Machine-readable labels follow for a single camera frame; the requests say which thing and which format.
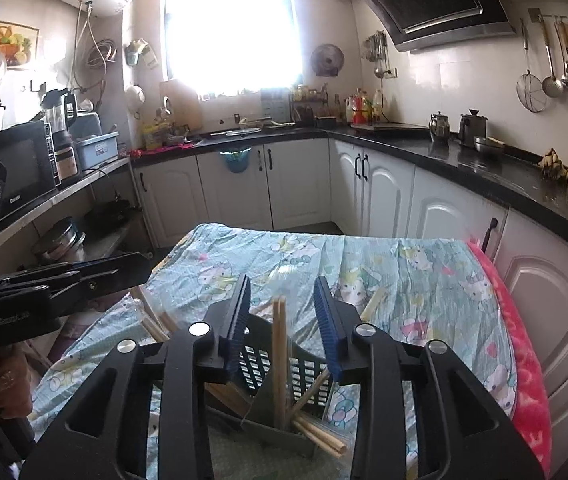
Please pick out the beige cutting board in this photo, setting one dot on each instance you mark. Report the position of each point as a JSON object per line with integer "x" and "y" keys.
{"x": 180, "y": 102}

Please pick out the group of wooden chopsticks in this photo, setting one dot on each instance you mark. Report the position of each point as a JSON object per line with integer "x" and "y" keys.
{"x": 319, "y": 440}

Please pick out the pink fleece blanket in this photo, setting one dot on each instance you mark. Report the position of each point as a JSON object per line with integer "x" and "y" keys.
{"x": 524, "y": 370}

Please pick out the green plastic utensil basket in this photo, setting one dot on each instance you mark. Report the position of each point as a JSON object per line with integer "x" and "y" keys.
{"x": 256, "y": 367}

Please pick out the white round hanging container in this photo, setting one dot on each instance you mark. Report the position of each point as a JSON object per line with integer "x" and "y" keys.
{"x": 135, "y": 99}

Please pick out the metal mesh strainer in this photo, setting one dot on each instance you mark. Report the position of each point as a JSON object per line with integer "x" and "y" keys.
{"x": 531, "y": 95}

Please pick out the grey mini drawer box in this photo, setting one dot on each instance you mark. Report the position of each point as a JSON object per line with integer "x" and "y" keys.
{"x": 275, "y": 102}

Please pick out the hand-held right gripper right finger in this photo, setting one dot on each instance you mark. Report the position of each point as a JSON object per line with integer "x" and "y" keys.
{"x": 326, "y": 325}

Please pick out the blue plastic box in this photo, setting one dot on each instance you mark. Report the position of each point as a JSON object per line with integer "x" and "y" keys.
{"x": 96, "y": 152}

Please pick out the cartoon cat printed cloth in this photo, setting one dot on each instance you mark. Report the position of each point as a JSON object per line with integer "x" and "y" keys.
{"x": 389, "y": 270}

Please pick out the bright window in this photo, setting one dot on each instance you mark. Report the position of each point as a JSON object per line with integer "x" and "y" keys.
{"x": 229, "y": 25}

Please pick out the dark spice rack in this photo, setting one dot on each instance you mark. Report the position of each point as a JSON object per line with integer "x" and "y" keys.
{"x": 309, "y": 110}

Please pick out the blue hanging bin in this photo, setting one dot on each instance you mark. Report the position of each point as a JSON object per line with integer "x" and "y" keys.
{"x": 236, "y": 160}

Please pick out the steel teapot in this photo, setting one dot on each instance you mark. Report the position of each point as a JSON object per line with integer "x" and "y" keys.
{"x": 440, "y": 129}

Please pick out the hanging wall holder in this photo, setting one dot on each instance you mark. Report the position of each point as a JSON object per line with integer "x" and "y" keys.
{"x": 140, "y": 52}

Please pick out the fruit wall poster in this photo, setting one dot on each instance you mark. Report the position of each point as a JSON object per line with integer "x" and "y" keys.
{"x": 9, "y": 42}

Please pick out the steel ladle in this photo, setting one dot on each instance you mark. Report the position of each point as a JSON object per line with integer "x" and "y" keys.
{"x": 553, "y": 86}

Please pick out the black range hood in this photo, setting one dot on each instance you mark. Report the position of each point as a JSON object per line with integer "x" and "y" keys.
{"x": 429, "y": 0}

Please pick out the small grey wall fan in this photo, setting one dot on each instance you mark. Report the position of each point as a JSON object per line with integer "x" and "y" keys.
{"x": 327, "y": 60}

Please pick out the black microwave oven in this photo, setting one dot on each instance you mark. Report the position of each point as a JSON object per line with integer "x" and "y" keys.
{"x": 19, "y": 165}

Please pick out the yellow package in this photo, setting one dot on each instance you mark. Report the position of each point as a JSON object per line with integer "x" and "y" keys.
{"x": 156, "y": 135}

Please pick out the plastic-wrapped chopstick pair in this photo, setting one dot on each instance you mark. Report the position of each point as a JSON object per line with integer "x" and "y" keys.
{"x": 279, "y": 360}
{"x": 156, "y": 322}

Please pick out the stacked steel pots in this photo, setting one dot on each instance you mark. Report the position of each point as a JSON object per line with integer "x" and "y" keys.
{"x": 59, "y": 242}

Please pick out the small hanging kitchen tools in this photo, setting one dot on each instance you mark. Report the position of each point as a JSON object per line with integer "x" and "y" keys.
{"x": 376, "y": 47}

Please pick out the group of condiment bottles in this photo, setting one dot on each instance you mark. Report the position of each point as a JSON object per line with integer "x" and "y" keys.
{"x": 364, "y": 107}

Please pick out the white wall outlet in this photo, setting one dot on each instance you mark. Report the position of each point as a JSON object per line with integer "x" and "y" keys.
{"x": 390, "y": 72}

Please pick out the metal shelf rack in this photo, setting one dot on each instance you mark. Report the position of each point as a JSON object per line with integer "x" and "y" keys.
{"x": 64, "y": 192}

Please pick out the steel bowl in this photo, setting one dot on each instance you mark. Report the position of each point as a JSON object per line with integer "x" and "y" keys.
{"x": 489, "y": 146}

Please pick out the black frying pan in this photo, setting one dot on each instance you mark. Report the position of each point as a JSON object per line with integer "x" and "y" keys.
{"x": 109, "y": 212}

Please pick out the black kitchen countertop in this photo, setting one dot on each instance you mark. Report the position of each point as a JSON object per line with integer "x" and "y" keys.
{"x": 464, "y": 160}

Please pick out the pink dish cloth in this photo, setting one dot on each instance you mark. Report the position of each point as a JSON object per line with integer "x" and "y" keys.
{"x": 164, "y": 147}

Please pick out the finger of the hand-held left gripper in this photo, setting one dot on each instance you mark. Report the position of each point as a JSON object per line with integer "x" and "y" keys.
{"x": 89, "y": 266}
{"x": 114, "y": 280}

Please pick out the black cooktop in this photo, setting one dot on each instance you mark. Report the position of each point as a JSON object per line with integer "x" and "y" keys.
{"x": 394, "y": 127}

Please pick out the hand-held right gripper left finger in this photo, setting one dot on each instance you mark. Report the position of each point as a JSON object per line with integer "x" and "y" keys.
{"x": 239, "y": 320}

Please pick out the black blender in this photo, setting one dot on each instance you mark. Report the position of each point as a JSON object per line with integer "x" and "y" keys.
{"x": 61, "y": 130}

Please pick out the white lower cabinets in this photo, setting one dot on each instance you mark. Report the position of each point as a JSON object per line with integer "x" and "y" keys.
{"x": 304, "y": 180}

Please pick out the wall utensil rail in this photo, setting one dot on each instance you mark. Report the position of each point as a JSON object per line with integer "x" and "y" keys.
{"x": 564, "y": 17}

